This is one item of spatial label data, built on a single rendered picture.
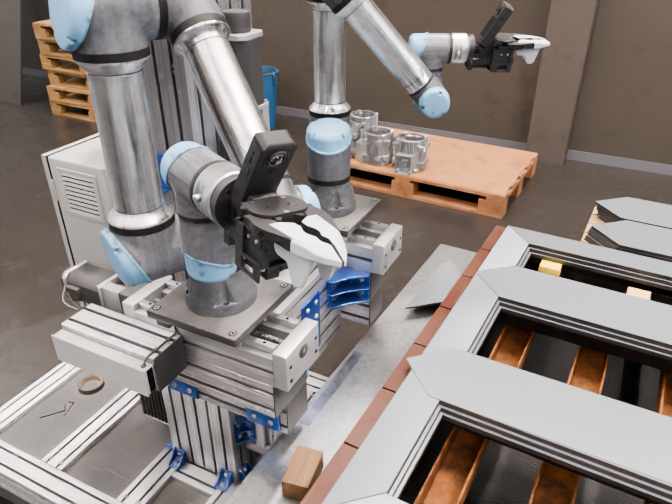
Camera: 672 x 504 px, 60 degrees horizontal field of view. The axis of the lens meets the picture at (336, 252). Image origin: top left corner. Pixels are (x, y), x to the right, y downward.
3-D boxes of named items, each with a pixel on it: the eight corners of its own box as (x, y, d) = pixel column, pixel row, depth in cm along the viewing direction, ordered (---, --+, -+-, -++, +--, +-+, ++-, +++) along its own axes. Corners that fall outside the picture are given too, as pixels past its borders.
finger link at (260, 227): (315, 248, 62) (271, 218, 68) (316, 233, 61) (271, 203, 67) (277, 257, 59) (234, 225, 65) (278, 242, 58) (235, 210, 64)
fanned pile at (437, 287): (483, 269, 202) (484, 259, 200) (442, 330, 173) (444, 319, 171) (448, 260, 207) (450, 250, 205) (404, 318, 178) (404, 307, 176)
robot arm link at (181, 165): (210, 186, 88) (204, 131, 84) (247, 213, 81) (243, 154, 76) (160, 200, 84) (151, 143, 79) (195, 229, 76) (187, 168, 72)
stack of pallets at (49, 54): (203, 108, 602) (192, 18, 558) (145, 132, 537) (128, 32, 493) (113, 94, 650) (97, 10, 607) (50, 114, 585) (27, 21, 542)
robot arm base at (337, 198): (291, 211, 160) (290, 177, 155) (317, 191, 172) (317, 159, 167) (341, 222, 154) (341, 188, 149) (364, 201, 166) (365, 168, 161)
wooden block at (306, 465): (298, 460, 132) (297, 444, 129) (323, 466, 130) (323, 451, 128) (281, 496, 124) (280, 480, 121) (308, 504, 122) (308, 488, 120)
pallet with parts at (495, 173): (310, 180, 441) (309, 129, 421) (364, 141, 516) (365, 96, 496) (508, 221, 383) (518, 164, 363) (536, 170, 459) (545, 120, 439)
